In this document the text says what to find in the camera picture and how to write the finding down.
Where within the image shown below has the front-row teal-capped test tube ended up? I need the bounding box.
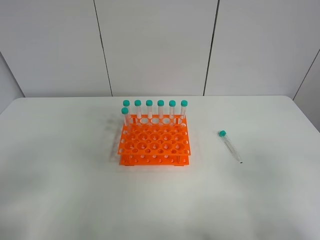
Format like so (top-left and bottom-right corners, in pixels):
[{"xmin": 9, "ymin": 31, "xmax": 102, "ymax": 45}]
[{"xmin": 121, "ymin": 107, "xmax": 132, "ymax": 133}]

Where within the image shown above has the orange test tube rack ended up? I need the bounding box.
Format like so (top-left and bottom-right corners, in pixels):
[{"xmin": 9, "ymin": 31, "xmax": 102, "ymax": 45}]
[{"xmin": 117, "ymin": 114, "xmax": 191, "ymax": 166}]

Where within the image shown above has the back-row test tube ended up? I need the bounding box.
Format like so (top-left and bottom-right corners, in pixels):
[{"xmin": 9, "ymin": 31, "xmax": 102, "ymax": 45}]
[
  {"xmin": 157, "ymin": 100, "xmax": 165, "ymax": 120},
  {"xmin": 123, "ymin": 99, "xmax": 131, "ymax": 117},
  {"xmin": 180, "ymin": 100, "xmax": 188, "ymax": 120},
  {"xmin": 146, "ymin": 99, "xmax": 153, "ymax": 120},
  {"xmin": 169, "ymin": 100, "xmax": 176, "ymax": 120},
  {"xmin": 134, "ymin": 99, "xmax": 142, "ymax": 119}
]

